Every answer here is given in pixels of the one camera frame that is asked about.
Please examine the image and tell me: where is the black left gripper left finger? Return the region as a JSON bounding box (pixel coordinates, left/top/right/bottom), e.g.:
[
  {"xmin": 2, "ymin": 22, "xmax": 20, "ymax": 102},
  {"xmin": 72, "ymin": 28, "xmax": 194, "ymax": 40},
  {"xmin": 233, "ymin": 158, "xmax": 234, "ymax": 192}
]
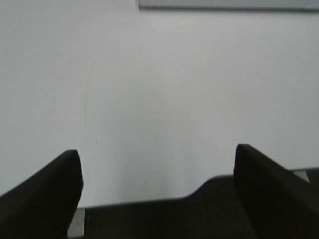
[{"xmin": 0, "ymin": 150, "xmax": 83, "ymax": 239}]

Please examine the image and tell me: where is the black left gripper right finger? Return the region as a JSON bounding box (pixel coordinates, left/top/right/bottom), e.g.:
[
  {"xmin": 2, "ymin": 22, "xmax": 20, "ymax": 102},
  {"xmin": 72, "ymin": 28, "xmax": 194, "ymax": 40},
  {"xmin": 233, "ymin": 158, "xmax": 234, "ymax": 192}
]
[{"xmin": 233, "ymin": 144, "xmax": 319, "ymax": 239}]

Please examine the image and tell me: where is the white microwave door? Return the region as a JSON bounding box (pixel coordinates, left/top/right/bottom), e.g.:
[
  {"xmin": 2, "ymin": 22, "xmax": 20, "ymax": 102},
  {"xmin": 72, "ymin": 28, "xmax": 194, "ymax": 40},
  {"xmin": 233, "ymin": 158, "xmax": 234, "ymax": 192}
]
[{"xmin": 138, "ymin": 0, "xmax": 319, "ymax": 10}]

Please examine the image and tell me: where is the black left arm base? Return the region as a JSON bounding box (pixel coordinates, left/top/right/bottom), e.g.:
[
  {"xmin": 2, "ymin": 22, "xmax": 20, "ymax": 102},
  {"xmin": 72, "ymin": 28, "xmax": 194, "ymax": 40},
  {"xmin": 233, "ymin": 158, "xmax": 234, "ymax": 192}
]
[{"xmin": 83, "ymin": 175, "xmax": 259, "ymax": 239}]

